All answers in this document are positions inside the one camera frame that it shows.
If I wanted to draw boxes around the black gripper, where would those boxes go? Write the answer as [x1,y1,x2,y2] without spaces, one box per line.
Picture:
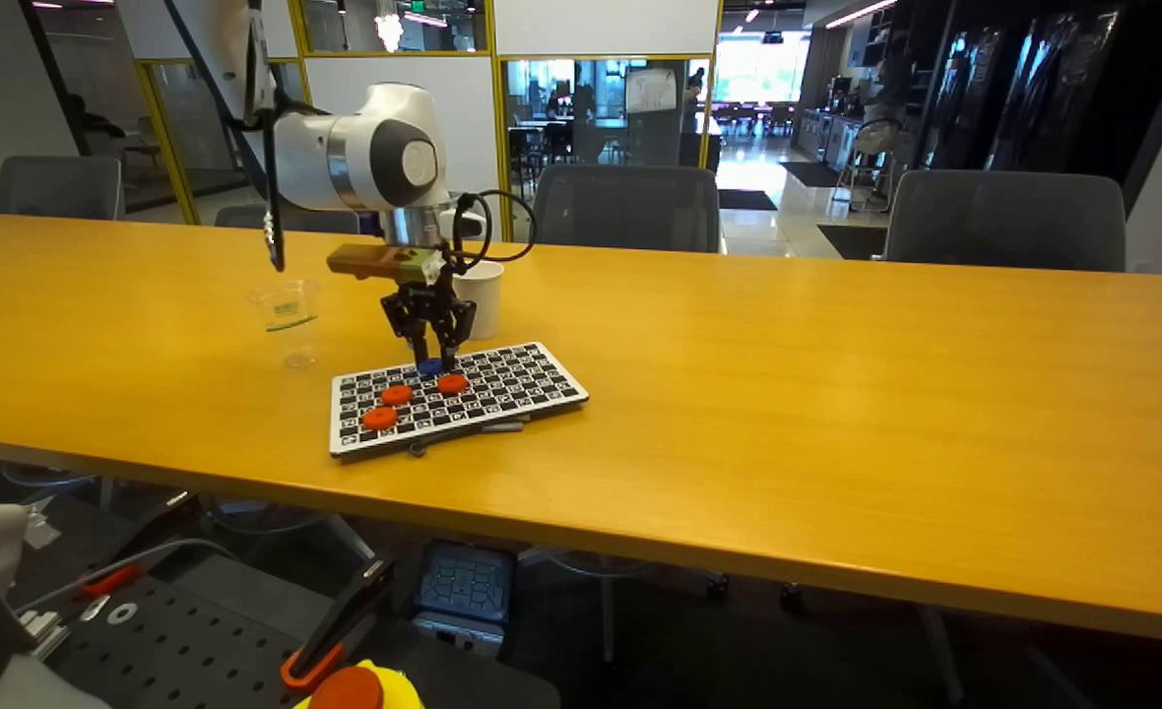
[382,282,475,365]

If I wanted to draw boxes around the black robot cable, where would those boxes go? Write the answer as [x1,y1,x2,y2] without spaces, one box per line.
[448,184,542,271]

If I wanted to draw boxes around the left orange black clamp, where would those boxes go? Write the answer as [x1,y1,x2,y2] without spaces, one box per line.
[280,558,390,696]

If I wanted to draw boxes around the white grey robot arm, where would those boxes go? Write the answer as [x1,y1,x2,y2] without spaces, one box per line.
[246,13,475,372]

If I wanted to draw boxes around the blue disc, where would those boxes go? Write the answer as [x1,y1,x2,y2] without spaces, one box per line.
[419,358,446,379]

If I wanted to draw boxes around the yellow emergency stop button box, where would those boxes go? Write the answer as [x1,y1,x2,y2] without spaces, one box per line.
[294,660,424,709]

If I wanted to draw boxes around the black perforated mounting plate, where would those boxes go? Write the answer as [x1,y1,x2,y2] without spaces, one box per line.
[53,555,335,709]

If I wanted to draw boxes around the grey chair right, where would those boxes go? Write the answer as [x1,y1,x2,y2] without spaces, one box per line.
[881,169,1125,271]

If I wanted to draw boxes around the grey chair middle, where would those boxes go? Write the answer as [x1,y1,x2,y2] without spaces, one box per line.
[536,165,722,252]

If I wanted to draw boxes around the checkered marker calibration board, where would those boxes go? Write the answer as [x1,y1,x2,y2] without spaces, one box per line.
[328,344,587,456]

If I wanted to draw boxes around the grey chair left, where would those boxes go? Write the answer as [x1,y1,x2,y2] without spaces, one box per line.
[0,156,121,222]

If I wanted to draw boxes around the white paper cup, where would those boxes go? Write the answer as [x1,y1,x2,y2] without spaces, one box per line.
[458,261,504,340]

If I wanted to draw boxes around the orange disc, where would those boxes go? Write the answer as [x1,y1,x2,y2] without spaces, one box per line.
[382,385,414,406]
[435,373,470,394]
[360,406,398,429]

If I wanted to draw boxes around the grey chair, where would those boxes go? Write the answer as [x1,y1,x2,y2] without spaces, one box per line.
[0,156,121,222]
[881,169,1125,271]
[536,165,722,252]

